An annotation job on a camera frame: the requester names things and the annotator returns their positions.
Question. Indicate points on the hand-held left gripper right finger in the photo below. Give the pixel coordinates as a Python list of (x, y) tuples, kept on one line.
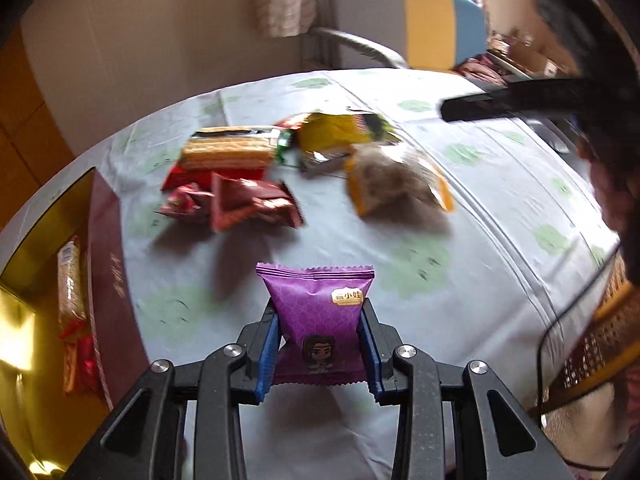
[(372, 360)]

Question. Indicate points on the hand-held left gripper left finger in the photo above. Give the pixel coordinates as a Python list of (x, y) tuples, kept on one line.
[(265, 360)]

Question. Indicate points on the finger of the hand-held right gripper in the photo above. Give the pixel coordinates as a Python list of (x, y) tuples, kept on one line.
[(515, 100)]

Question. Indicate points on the purple snack packet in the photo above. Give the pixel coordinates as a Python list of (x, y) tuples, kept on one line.
[(315, 310)]

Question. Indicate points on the orange clear snack packet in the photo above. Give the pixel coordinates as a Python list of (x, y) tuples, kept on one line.
[(395, 180)]

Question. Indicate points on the dark red snack packet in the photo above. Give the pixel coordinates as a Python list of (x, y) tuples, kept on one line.
[(250, 200)]

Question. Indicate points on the pink snack packet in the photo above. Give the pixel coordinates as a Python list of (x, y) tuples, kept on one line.
[(182, 205)]

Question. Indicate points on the orange wafer biscuit packet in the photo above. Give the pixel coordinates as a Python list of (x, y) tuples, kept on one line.
[(225, 152)]

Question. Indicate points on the gold gift box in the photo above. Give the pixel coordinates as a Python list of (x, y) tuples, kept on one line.
[(30, 345)]

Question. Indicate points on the person's right forearm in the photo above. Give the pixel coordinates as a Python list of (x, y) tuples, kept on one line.
[(607, 195)]

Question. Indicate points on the pink cloth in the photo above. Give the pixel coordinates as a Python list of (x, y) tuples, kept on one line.
[(482, 70)]

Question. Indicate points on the pale green-patterned tablecloth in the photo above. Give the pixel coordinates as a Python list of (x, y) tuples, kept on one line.
[(465, 270)]

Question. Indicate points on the grey yellow blue chair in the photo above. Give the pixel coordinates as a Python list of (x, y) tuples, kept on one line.
[(360, 5)]

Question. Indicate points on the yellow snack bag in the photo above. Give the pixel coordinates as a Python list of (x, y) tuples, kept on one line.
[(335, 132)]

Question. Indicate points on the long wafer biscuit packet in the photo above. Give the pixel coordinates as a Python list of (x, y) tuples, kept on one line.
[(70, 285)]

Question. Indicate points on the rattan chair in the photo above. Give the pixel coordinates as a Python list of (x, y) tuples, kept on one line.
[(600, 340)]

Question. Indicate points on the wooden cabinet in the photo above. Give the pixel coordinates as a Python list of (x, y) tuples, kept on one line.
[(30, 125)]

